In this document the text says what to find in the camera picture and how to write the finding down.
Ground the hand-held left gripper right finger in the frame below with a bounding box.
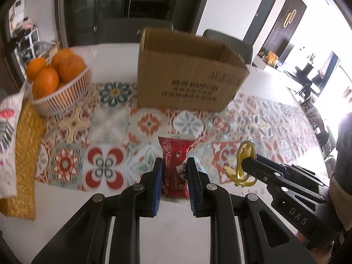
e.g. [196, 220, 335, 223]
[187, 157, 317, 264]

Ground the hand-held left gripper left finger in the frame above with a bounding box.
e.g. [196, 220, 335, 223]
[31, 157, 163, 264]

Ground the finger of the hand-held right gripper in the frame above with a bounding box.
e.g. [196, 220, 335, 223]
[242, 168, 328, 205]
[241, 155, 324, 185]

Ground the red snack packet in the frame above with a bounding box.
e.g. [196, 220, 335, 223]
[158, 134, 196, 204]

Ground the brown cardboard box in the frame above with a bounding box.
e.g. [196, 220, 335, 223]
[137, 27, 250, 112]

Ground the patterned tablecloth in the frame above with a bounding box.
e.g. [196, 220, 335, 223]
[0, 42, 339, 264]

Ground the white ribbed fruit basket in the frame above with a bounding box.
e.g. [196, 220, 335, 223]
[29, 47, 95, 118]

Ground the grey dining chair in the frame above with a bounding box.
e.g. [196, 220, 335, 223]
[202, 29, 253, 66]
[95, 19, 174, 45]

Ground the yellow woven placemat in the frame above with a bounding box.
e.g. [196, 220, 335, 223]
[0, 103, 47, 220]

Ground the orange fruit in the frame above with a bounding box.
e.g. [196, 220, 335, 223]
[32, 67, 59, 99]
[59, 56, 87, 82]
[27, 57, 48, 81]
[51, 48, 75, 68]

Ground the floral printed cloth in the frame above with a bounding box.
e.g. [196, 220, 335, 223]
[0, 81, 28, 198]

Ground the dark interior door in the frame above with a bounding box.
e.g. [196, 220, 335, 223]
[243, 0, 278, 42]

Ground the grey plastic bag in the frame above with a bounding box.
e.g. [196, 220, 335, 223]
[33, 41, 59, 58]

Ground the dark glass sliding door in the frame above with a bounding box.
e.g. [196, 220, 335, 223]
[55, 0, 215, 47]

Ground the white shoe shelf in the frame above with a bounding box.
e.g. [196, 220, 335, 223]
[11, 27, 39, 61]

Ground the dark slatted wall panel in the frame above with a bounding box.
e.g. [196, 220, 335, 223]
[260, 0, 307, 66]

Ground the gold wall ornament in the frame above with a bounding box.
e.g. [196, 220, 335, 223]
[283, 9, 297, 26]

